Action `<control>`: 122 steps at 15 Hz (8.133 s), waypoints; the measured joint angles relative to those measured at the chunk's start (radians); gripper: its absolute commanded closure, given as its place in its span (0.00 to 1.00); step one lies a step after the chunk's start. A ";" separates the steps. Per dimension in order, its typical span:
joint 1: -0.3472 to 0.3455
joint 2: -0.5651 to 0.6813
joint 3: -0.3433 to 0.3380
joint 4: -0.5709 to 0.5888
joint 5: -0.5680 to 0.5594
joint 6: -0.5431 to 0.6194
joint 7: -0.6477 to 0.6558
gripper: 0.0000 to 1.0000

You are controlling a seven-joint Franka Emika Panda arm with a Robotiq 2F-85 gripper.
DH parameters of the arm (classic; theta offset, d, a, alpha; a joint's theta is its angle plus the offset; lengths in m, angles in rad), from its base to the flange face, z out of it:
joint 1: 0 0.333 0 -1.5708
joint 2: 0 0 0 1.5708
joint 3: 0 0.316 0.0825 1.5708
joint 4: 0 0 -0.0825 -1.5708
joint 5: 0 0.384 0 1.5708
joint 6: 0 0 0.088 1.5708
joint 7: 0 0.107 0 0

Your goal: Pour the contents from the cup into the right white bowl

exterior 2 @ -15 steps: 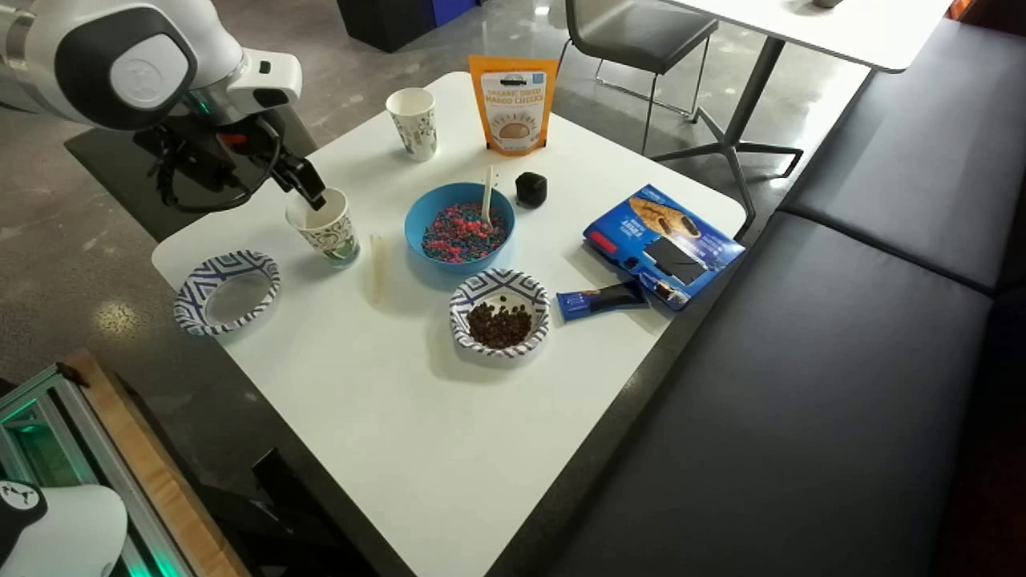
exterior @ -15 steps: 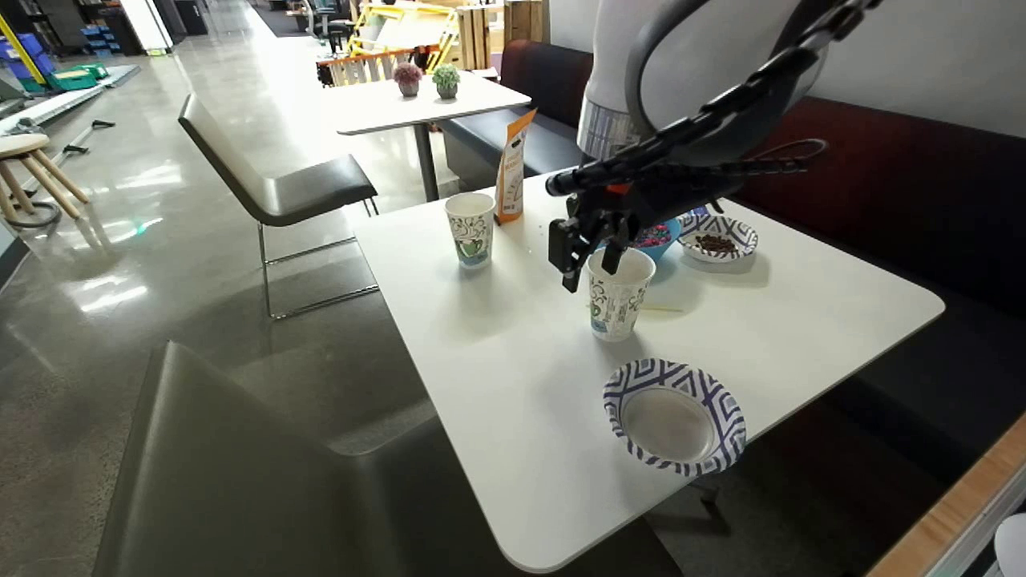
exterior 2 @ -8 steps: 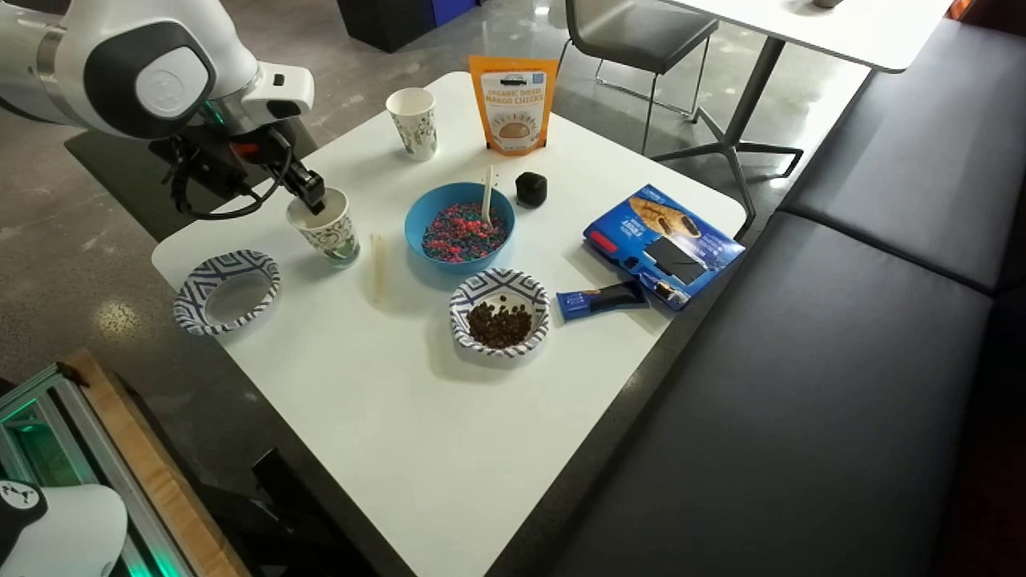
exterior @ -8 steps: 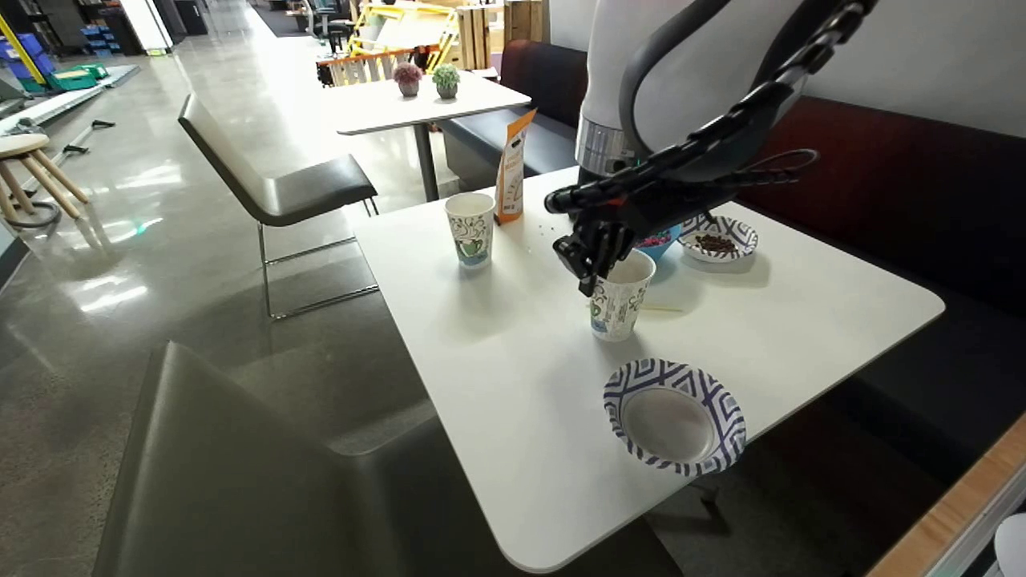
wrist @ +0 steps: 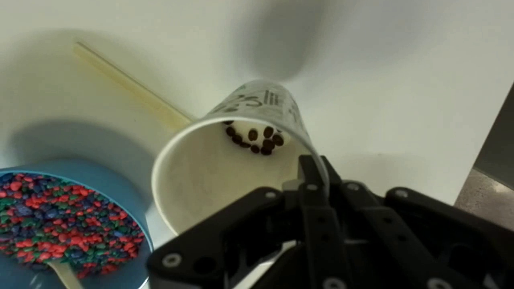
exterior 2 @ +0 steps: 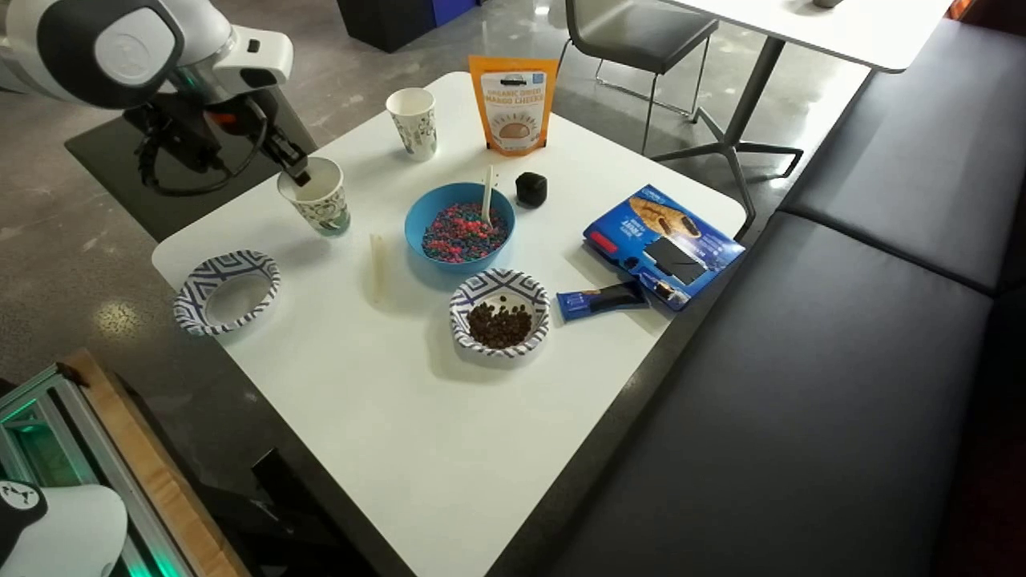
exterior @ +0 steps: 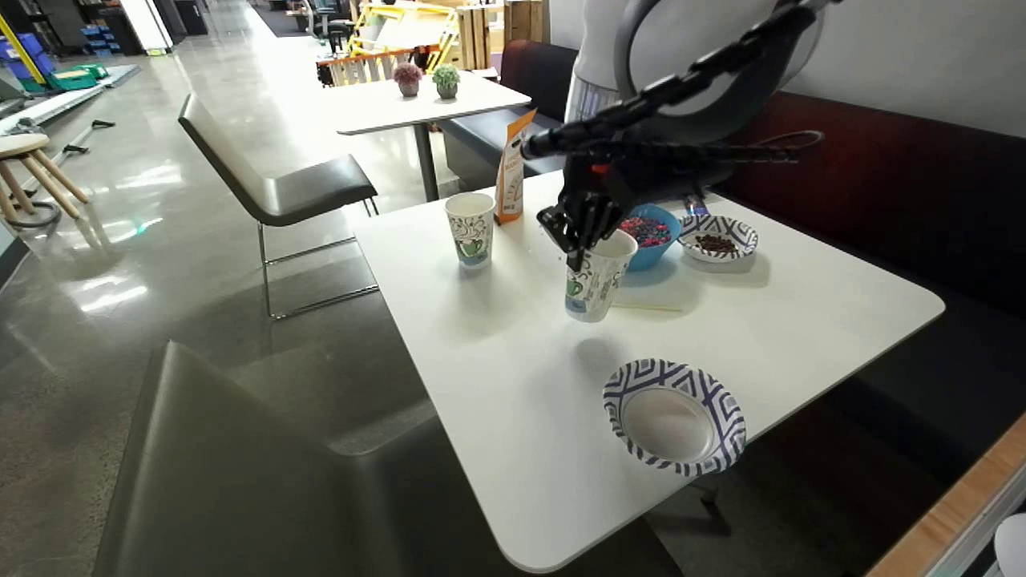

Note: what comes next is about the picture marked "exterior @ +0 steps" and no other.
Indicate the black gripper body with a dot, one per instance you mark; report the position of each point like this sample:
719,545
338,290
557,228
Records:
596,189

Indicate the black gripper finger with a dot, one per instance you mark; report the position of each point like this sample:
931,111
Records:
585,242
553,225

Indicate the patterned white paper cup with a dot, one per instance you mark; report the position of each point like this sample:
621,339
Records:
470,228
596,290

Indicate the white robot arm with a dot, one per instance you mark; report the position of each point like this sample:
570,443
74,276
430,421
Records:
683,44

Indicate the blue plastic bowl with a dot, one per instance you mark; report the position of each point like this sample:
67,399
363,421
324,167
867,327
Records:
660,245

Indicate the patterned paper bowl with raisins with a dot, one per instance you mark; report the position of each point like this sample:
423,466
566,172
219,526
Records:
719,242

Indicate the empty patterned paper bowl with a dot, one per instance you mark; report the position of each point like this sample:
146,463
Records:
674,418

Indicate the dark bench seat cushion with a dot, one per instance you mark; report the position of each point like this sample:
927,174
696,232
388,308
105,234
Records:
963,371
481,134

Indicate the small white table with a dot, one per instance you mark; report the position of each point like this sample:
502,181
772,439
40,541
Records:
428,105

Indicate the green pot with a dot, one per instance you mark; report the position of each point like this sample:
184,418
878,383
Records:
446,81

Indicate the wooden crate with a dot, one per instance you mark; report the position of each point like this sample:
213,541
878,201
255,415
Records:
486,34

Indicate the maroon pot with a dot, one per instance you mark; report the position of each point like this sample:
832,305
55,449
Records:
408,78

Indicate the black seat metal chair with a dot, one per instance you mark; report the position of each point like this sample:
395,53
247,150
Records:
308,187

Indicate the wooden slatted chair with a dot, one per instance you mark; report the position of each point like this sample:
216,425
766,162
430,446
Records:
363,70

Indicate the dark bench backrest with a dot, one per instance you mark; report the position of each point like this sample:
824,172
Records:
918,181

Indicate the grey upholstered chair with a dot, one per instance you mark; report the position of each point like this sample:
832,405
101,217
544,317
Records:
245,481

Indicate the wooden ledge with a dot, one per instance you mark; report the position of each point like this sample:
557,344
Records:
946,516

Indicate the white upright panel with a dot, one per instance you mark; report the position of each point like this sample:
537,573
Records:
146,25

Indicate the green floor object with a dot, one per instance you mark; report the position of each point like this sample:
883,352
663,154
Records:
74,78

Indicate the long white planks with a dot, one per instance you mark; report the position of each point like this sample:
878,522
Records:
58,105

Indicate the white rounded object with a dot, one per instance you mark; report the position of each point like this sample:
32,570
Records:
1016,545

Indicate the wooden stool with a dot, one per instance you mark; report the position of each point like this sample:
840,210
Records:
30,162

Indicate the yellow frame structure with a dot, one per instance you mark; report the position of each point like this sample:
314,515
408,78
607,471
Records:
401,22

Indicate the grey metal rail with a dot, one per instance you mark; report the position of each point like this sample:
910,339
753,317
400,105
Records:
980,541

